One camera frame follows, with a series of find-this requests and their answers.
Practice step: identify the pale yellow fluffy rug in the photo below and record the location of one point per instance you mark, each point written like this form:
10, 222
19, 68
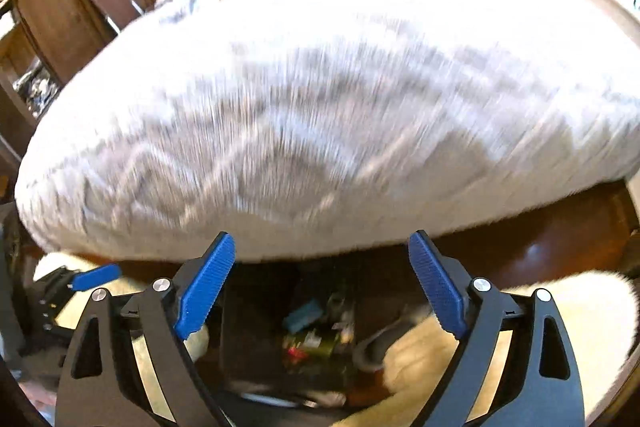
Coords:
575, 307

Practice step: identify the black bin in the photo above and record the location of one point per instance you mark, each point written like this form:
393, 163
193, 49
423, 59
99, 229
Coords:
250, 332

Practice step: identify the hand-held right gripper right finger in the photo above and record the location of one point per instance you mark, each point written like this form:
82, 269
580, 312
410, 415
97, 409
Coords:
440, 292

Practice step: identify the light blue packet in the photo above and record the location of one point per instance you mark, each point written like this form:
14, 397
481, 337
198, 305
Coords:
302, 314

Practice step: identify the dark wooden wardrobe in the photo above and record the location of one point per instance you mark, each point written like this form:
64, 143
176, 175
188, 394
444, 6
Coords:
65, 7

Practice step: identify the grey-blue textured blanket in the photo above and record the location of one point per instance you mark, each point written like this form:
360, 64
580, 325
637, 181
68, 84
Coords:
325, 107

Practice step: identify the grey slipper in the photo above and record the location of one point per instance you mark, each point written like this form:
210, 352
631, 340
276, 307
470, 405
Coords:
372, 349

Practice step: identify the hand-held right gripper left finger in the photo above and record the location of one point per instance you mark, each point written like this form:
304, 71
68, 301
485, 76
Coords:
205, 287

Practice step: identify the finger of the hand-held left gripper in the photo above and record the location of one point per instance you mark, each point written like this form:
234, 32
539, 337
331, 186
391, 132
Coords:
97, 276

